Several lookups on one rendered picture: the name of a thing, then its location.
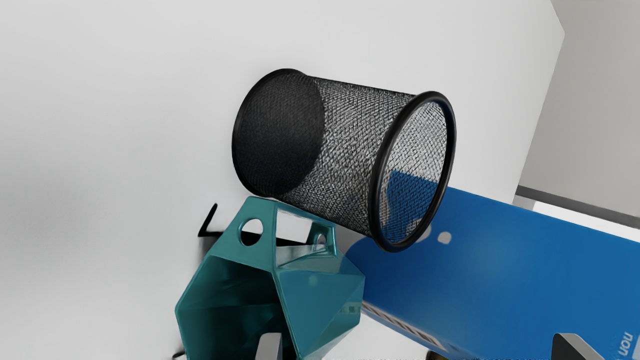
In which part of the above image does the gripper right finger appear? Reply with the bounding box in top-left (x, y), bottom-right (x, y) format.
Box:
top-left (552, 332), bottom-right (607, 360)

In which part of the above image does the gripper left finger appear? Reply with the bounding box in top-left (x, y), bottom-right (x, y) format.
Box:
top-left (256, 333), bottom-right (284, 360)

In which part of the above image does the teal faceted mug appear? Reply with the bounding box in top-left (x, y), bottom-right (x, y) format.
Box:
top-left (175, 196), bottom-right (366, 360)

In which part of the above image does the blue carton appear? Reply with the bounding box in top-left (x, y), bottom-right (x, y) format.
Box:
top-left (345, 170), bottom-right (640, 360)

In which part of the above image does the black mesh pen holder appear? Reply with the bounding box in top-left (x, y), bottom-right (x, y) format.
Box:
top-left (231, 68), bottom-right (457, 253)

